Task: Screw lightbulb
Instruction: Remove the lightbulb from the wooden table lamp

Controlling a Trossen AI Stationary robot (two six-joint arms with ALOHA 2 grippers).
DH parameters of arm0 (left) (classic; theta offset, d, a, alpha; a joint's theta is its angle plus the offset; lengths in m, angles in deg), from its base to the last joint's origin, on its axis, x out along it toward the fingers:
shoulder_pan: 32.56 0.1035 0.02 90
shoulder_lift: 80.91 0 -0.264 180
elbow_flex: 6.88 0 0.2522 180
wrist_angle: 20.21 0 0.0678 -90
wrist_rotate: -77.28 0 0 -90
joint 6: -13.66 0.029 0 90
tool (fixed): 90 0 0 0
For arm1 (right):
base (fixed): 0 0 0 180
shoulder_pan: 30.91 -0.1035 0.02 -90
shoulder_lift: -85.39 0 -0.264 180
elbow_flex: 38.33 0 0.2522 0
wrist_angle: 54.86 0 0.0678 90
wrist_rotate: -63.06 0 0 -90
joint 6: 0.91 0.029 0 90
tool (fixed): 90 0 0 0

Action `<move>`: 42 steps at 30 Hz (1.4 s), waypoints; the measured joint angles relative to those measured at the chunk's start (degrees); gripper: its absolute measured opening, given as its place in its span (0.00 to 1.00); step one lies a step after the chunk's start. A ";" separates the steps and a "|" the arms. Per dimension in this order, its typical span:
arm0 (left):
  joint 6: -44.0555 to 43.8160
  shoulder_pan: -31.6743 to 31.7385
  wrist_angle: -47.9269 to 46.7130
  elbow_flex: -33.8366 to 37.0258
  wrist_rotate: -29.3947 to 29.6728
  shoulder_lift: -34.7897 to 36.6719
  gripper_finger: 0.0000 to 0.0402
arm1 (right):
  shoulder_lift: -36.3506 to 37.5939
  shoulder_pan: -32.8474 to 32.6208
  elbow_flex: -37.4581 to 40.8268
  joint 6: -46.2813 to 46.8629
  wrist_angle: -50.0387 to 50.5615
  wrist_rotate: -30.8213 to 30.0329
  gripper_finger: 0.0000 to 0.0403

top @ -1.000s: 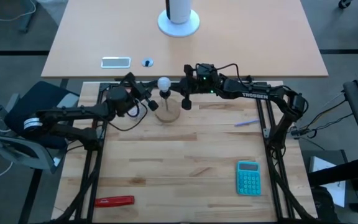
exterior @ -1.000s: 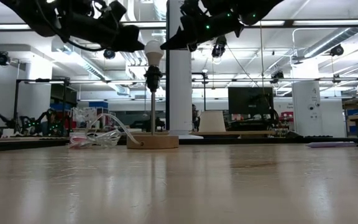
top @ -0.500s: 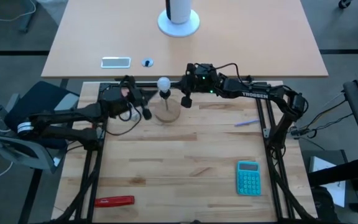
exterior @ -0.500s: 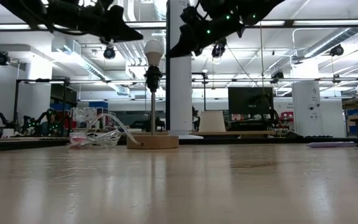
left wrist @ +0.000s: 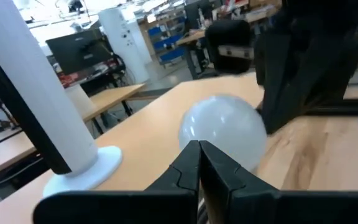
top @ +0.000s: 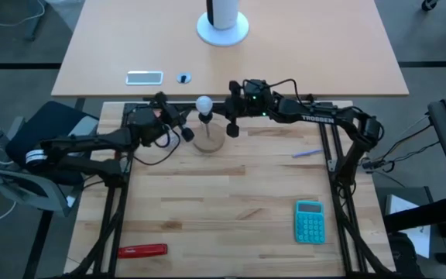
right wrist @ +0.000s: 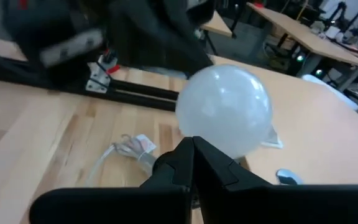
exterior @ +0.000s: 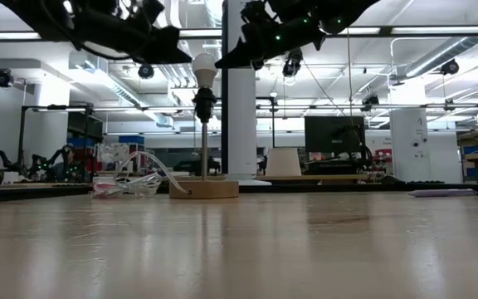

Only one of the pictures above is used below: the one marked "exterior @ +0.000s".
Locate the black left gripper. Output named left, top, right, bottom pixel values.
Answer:
left=89, top=0, right=193, bottom=66

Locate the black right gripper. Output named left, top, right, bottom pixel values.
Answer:
left=215, top=0, right=327, bottom=71

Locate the white lightbulb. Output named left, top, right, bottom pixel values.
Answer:
left=191, top=52, right=219, bottom=89

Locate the black ceiling spotlight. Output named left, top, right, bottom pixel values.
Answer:
left=137, top=62, right=156, bottom=81
left=0, top=68, right=15, bottom=89
left=282, top=48, right=305, bottom=79
left=440, top=58, right=461, bottom=76

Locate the blue storage bin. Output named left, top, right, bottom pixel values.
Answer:
left=117, top=135, right=145, bottom=146

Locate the black monitor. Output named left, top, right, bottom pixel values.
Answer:
left=304, top=115, right=367, bottom=154

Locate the white lampshade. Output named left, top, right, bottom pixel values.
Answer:
left=265, top=147, right=303, bottom=177

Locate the light wood background table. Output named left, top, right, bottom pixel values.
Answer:
left=253, top=174, right=369, bottom=186

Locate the wooden base lamp stand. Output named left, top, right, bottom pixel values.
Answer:
left=168, top=86, right=240, bottom=200

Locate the pink round object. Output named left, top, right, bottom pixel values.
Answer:
left=93, top=179, right=118, bottom=196

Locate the purple pen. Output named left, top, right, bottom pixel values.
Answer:
left=407, top=188, right=478, bottom=198

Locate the black background workstation frame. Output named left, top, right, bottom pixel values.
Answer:
left=17, top=103, right=95, bottom=184

